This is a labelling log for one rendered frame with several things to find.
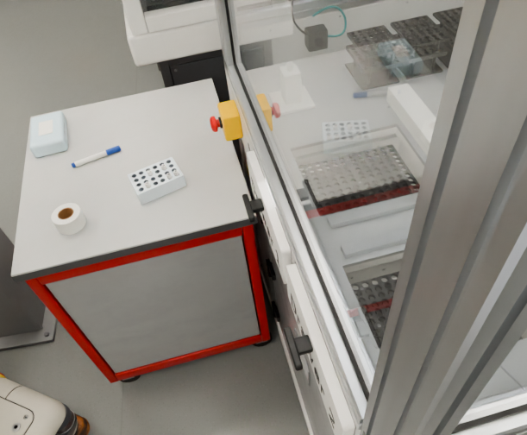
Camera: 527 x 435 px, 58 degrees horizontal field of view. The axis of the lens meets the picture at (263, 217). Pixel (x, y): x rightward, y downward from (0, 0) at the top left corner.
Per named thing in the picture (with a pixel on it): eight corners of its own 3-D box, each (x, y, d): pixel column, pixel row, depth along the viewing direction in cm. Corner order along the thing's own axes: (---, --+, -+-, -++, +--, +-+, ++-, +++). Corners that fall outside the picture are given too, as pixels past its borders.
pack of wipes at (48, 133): (69, 151, 135) (62, 139, 132) (34, 160, 134) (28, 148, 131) (67, 120, 145) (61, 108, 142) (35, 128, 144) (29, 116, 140)
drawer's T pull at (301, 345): (296, 372, 74) (296, 368, 73) (283, 330, 79) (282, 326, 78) (317, 366, 74) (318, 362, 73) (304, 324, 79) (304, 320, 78)
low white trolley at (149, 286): (116, 397, 165) (9, 275, 108) (109, 258, 206) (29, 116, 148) (276, 352, 171) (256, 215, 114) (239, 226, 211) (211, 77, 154)
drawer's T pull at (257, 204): (250, 223, 94) (249, 219, 93) (241, 198, 99) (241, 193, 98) (267, 219, 94) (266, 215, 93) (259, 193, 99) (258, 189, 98)
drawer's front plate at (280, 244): (284, 286, 94) (281, 252, 85) (250, 185, 112) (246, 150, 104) (292, 283, 94) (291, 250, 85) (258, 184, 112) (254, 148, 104)
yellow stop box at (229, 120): (223, 142, 120) (219, 119, 115) (218, 125, 125) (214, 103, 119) (243, 138, 121) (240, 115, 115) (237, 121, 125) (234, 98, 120)
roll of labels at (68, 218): (73, 238, 114) (66, 228, 111) (52, 230, 116) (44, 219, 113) (91, 217, 118) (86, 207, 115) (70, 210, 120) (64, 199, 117)
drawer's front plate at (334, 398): (340, 452, 73) (343, 430, 65) (287, 296, 92) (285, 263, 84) (350, 449, 73) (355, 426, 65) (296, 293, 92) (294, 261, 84)
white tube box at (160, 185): (141, 204, 119) (137, 194, 116) (131, 185, 124) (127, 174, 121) (186, 185, 122) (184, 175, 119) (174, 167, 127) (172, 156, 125)
